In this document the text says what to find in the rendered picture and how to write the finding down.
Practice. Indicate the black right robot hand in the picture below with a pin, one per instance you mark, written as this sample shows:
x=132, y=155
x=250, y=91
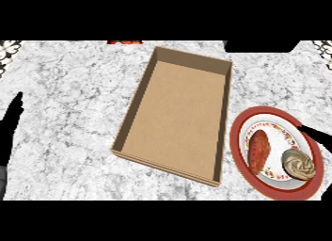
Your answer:
x=328, y=141

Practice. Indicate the red oval pastry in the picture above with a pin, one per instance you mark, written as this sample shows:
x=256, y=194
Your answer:
x=259, y=150

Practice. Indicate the brown cardboard box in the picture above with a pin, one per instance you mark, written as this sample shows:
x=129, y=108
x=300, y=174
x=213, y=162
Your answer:
x=177, y=116

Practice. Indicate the red rimmed white plate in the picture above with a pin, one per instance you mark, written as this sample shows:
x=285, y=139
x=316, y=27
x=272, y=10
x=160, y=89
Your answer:
x=276, y=113

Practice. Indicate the beige swirl cupcake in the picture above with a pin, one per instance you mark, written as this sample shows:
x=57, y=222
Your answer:
x=298, y=164

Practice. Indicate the red orange object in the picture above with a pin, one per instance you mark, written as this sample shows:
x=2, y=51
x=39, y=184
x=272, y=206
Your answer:
x=124, y=41

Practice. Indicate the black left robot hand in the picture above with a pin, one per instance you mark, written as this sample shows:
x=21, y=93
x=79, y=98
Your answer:
x=6, y=131

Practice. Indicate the black appliance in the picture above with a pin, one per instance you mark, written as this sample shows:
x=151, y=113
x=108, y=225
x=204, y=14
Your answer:
x=260, y=45

